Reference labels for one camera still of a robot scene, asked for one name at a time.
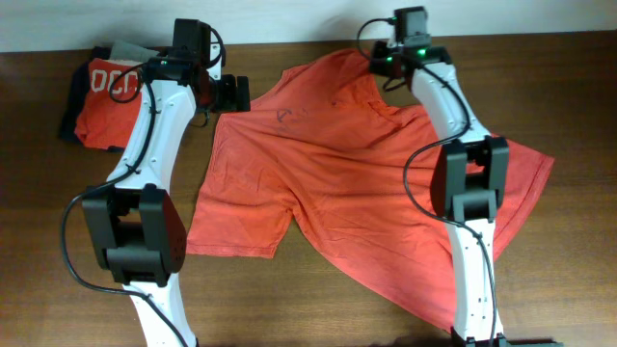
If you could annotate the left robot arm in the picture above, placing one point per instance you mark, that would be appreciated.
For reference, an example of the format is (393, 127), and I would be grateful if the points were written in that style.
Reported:
(136, 232)

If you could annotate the folded navy blue garment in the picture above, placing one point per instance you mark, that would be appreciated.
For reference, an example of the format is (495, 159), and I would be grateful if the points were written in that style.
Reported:
(78, 89)

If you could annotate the folded grey garment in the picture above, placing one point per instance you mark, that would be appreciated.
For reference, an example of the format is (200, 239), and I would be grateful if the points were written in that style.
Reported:
(125, 51)

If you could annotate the salmon red t-shirt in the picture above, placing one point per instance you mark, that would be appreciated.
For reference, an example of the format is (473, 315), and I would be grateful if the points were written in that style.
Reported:
(324, 150)

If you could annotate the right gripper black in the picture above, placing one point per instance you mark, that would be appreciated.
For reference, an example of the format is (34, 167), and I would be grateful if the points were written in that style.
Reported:
(378, 63)

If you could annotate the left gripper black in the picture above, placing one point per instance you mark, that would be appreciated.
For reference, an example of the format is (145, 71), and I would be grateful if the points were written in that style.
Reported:
(229, 101)

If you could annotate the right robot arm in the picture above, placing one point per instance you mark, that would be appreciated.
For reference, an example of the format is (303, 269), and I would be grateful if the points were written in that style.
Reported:
(468, 184)

